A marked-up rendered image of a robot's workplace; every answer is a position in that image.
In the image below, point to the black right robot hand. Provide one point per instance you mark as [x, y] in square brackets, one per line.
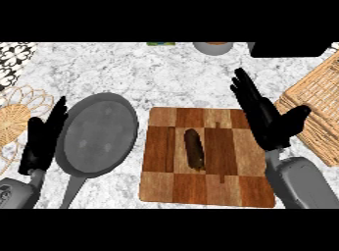
[264, 114]

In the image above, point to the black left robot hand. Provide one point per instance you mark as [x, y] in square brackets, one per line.
[38, 143]

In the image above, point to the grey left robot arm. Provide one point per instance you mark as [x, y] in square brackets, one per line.
[14, 192]

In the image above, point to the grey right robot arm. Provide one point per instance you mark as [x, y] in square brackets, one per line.
[298, 183]

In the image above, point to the wicker basket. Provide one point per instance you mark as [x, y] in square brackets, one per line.
[324, 108]

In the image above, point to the brown sweet potato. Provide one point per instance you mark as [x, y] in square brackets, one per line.
[194, 149]

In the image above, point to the checkered wooden cutting board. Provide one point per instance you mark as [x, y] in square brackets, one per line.
[206, 160]

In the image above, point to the woven round placemat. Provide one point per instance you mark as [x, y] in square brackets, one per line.
[8, 127]

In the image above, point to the grey frying pan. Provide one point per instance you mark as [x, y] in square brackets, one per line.
[97, 137]

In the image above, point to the black appliance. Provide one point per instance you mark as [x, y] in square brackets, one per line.
[288, 49]

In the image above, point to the grey round pot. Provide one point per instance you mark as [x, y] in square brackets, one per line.
[214, 47]

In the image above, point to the black and white patterned cloth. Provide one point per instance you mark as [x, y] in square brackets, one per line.
[4, 68]

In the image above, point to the green and blue object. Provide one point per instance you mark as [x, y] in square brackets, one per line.
[160, 43]

